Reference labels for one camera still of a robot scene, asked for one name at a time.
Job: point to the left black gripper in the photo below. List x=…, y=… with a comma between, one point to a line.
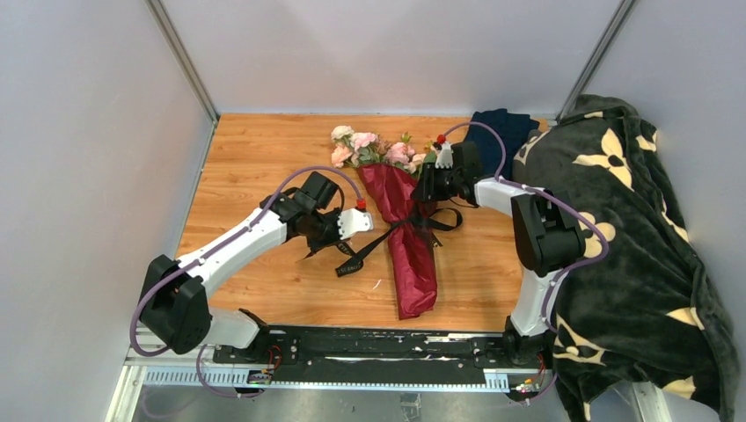
x=333, y=216

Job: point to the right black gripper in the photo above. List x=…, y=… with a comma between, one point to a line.
x=427, y=187

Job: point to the black printed ribbon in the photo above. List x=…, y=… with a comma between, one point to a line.
x=423, y=227

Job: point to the maroon wrapping paper sheet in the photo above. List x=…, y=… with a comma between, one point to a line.
x=412, y=259

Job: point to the pink fake flower bunch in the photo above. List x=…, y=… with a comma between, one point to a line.
x=355, y=149

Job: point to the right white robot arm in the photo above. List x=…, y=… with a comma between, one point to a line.
x=547, y=237

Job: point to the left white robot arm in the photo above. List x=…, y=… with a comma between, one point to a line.
x=173, y=313

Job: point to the black floral blanket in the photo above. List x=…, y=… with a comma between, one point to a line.
x=645, y=309

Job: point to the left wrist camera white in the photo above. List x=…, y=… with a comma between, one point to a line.
x=354, y=221

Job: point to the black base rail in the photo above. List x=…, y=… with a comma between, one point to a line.
x=349, y=356

